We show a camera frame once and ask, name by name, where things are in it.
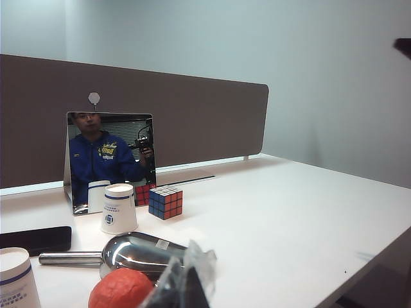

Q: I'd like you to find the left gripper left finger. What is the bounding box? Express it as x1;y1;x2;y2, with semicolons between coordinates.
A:
141;256;186;308

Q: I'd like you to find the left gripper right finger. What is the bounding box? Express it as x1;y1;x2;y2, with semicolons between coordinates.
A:
184;239;218;308

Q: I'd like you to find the white blue-striped paper cup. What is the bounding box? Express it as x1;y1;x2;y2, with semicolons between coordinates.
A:
100;183;138;234
0;246;42;308

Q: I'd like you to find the shiny metal scoop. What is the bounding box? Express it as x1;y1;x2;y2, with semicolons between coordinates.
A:
39;231;191;285

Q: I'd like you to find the orange textured ball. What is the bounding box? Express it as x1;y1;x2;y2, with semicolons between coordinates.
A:
88;268;155;308

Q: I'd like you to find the colourful Rubik's cube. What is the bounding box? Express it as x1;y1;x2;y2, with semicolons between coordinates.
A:
148;185;184;221

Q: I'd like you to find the black smartphone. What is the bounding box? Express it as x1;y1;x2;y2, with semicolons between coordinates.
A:
0;226;73;257

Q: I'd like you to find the frameless standing mirror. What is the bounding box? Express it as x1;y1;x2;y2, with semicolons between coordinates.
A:
63;111;157;216

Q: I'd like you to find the brown divider with hook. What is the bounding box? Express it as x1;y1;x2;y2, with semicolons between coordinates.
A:
0;53;269;190

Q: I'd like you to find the white adhesive wall hook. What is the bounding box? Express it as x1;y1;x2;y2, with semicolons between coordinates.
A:
88;92;101;112

